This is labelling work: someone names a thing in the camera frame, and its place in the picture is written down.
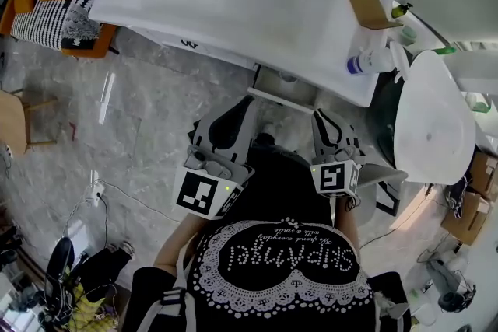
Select white vanity drawer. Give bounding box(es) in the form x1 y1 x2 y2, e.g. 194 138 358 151
247 64 318 114

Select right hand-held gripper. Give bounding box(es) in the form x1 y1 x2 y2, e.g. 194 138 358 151
310 108 367 199

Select grey chair with black legs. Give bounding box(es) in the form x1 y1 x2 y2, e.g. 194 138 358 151
357 163 409 226

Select white blue-label spray bottle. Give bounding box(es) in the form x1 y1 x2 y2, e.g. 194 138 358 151
346 40 413 85

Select teal soap dish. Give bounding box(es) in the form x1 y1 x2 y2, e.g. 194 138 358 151
400 26 418 46

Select person's black printed shirt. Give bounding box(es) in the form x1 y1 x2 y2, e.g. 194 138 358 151
134 149 412 332

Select white vanity cabinet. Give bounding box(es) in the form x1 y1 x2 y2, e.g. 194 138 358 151
88 0 402 109

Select white power strip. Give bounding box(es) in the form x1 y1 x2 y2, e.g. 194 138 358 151
91 182 107 207

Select olive pump bottle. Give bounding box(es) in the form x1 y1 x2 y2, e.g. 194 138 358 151
391 2 413 19

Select wooden stool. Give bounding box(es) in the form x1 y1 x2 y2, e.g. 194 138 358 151
0 87 59 157

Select yellow checked cloth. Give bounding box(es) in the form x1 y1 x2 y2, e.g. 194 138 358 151
72 271 108 327

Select person's left forearm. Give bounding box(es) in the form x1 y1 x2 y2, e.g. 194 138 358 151
153 213 203 273

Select black office chair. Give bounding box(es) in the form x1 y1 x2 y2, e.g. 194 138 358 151
43 236 75 299

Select cardboard box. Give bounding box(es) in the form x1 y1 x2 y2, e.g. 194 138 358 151
468 151 498 203
441 190 493 246

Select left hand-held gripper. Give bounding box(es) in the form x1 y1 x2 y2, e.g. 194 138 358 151
172 95 258 222

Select black white striped blanket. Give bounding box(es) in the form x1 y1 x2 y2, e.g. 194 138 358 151
10 0 114 51

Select person's blue jeans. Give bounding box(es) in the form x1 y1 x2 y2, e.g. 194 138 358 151
252 131 304 160

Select green spray bottle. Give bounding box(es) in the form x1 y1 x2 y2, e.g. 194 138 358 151
465 91 493 114

